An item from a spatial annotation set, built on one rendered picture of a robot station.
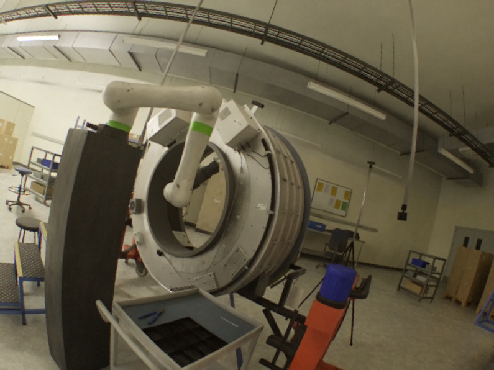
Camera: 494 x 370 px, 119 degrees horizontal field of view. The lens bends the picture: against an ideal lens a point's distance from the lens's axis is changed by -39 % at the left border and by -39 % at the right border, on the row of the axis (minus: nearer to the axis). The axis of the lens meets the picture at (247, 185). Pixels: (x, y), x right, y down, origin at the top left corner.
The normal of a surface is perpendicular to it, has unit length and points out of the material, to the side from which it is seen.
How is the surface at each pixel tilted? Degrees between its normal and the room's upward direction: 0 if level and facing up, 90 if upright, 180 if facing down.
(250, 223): 90
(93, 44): 90
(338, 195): 90
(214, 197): 90
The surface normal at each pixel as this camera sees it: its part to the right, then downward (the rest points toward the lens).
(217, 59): 0.11, -0.02
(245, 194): -0.52, -0.18
